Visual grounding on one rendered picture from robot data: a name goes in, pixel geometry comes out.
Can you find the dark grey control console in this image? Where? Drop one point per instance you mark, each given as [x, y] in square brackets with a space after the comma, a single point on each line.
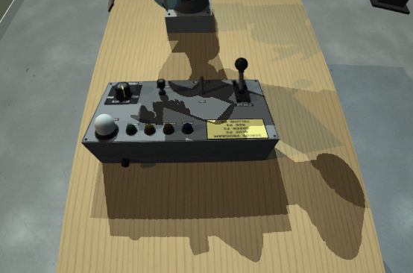
[204, 121]

